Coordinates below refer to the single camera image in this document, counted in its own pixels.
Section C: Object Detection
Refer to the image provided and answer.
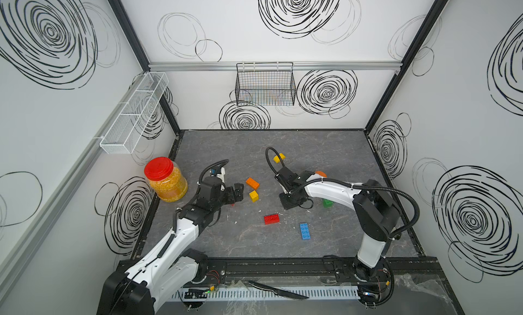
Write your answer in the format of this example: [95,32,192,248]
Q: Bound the red flat lego brick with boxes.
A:
[264,214,280,225]

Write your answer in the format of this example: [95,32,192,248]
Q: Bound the light blue lego brick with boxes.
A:
[299,222,311,240]

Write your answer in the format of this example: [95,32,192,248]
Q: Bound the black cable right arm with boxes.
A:
[265,146,421,239]

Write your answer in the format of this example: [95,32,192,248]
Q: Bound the yellow square lego brick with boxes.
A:
[249,190,260,203]

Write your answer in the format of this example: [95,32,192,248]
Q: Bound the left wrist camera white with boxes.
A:
[216,166,226,191]

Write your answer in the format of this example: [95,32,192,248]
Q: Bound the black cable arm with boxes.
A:
[197,159,230,193]
[265,146,421,239]

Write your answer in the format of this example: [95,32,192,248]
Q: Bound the white wire shelf basket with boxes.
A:
[99,72,169,155]

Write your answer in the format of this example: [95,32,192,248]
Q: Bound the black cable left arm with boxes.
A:
[197,159,230,193]

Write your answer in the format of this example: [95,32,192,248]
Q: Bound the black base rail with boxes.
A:
[189,255,442,286]

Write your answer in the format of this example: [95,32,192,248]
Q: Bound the green tall lego brick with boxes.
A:
[322,199,334,208]

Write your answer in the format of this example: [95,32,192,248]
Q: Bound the yellow curved lego brick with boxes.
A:
[273,153,286,164]

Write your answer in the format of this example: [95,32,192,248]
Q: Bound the black wire basket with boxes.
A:
[234,62,297,107]

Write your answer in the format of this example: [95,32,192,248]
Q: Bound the white slotted cable duct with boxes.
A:
[168,286,360,302]

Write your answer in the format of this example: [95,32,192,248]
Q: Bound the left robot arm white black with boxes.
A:
[96,183,245,314]

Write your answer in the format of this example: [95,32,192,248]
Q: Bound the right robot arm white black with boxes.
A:
[275,173,403,282]

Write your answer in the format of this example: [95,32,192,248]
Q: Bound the plastic jar red lid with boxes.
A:
[144,157,188,203]

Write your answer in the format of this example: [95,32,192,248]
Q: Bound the orange long lego brick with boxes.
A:
[246,177,260,190]

